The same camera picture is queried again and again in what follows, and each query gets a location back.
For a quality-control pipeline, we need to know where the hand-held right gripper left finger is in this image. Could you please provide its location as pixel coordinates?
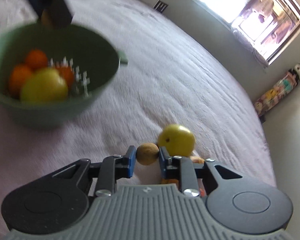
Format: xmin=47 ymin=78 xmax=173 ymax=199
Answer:
xmin=50 ymin=145 xmax=137 ymax=197

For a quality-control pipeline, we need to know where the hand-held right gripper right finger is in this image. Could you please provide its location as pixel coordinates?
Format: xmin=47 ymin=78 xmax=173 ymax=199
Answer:
xmin=159 ymin=146 xmax=244 ymax=197

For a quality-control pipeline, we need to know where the small brown round fruit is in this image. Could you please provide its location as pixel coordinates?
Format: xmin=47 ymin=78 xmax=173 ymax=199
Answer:
xmin=136 ymin=142 xmax=159 ymax=166

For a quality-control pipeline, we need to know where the overripe brown banana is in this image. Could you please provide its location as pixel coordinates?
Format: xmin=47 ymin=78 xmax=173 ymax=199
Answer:
xmin=161 ymin=156 xmax=205 ymax=185

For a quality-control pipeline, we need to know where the large yellow green apple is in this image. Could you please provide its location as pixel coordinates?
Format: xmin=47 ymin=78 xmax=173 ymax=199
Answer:
xmin=20 ymin=68 xmax=69 ymax=102

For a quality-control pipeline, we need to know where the green colander bowl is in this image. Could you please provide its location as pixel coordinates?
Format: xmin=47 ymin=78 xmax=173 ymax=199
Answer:
xmin=0 ymin=21 xmax=128 ymax=130

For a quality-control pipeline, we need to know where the black white patterned box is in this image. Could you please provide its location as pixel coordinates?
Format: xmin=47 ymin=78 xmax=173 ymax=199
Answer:
xmin=152 ymin=1 xmax=168 ymax=13

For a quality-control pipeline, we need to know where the bright window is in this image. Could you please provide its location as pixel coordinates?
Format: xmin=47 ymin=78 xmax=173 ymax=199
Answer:
xmin=181 ymin=0 xmax=300 ymax=67

